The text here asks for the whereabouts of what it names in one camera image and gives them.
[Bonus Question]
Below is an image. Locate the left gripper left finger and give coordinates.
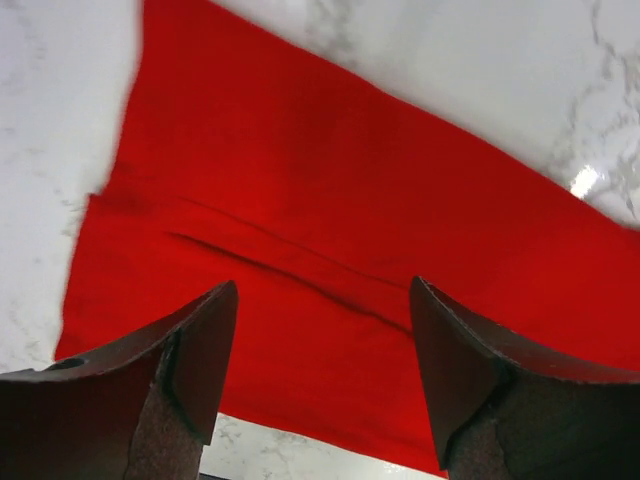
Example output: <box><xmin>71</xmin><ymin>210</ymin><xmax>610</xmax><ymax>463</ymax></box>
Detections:
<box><xmin>1</xmin><ymin>281</ymin><xmax>238</xmax><ymax>479</ymax></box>

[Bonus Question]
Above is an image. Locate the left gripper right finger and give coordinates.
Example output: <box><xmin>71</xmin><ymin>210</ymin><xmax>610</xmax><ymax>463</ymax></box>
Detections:
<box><xmin>409</xmin><ymin>278</ymin><xmax>639</xmax><ymax>480</ymax></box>

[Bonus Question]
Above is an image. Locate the red t shirt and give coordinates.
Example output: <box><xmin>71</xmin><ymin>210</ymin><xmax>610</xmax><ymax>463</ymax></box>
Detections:
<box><xmin>55</xmin><ymin>1</ymin><xmax>639</xmax><ymax>473</ymax></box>

